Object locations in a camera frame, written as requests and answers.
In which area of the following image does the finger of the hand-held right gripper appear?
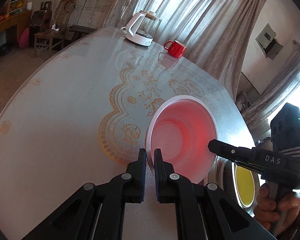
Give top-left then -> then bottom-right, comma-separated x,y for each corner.
207,139 -> 253,166
231,161 -> 264,175

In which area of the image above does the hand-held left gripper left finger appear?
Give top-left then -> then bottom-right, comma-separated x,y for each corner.
22,148 -> 147,240

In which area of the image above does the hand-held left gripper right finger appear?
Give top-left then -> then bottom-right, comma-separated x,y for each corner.
154,148 -> 277,240

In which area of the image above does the floral plate with red marks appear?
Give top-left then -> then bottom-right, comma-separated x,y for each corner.
206,155 -> 234,198

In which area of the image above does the yellow bowl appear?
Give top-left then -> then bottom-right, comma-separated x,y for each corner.
234,164 -> 255,207

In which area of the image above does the stainless steel bowl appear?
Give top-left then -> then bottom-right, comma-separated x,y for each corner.
229,159 -> 262,217

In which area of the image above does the red bowl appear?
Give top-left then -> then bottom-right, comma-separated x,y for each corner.
145,95 -> 218,184

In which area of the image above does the person's right hand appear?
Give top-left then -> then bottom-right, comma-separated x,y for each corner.
254,182 -> 300,231

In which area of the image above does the printed bag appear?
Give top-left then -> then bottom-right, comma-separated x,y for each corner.
236,92 -> 252,112

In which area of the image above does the narrow beige curtain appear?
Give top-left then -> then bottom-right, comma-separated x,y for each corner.
241,40 -> 300,135

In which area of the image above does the red mug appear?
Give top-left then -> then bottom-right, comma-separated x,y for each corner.
163,40 -> 186,58

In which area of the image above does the grey electrical panel box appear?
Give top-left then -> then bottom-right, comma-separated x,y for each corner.
255,23 -> 283,60

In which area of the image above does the wide beige curtain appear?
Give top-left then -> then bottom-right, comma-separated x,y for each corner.
104,0 -> 269,98

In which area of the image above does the white electric kettle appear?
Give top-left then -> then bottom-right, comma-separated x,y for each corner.
122,10 -> 162,48

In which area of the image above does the dark bench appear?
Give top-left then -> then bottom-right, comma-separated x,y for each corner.
69,25 -> 98,40

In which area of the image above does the wooden chair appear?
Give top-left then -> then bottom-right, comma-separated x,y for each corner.
34,0 -> 77,55

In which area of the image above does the pink bag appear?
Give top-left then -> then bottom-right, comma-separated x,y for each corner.
18,27 -> 30,48

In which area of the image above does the black speaker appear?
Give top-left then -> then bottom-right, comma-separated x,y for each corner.
30,10 -> 52,34

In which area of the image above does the wooden cabinet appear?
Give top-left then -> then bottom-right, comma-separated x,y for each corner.
0,0 -> 32,63

